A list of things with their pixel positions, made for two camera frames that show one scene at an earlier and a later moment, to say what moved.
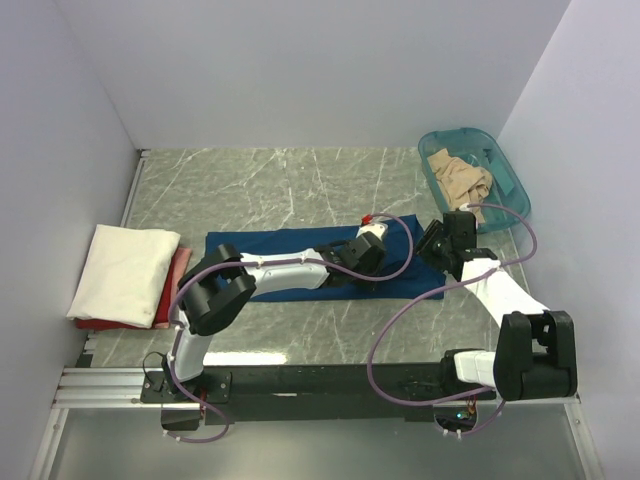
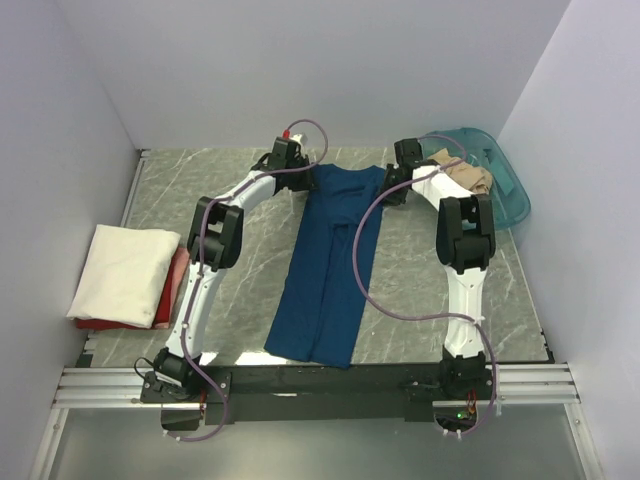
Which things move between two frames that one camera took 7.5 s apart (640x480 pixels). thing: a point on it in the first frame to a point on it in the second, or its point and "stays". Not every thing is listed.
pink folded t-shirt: [180, 267] stays
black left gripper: [375, 268] to [307, 182]
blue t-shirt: [411, 277] to [317, 315]
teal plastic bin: [482, 149] stays
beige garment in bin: [464, 184] stays
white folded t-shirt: [124, 274] stays
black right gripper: [434, 231] to [395, 199]
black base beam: [332, 392] stays
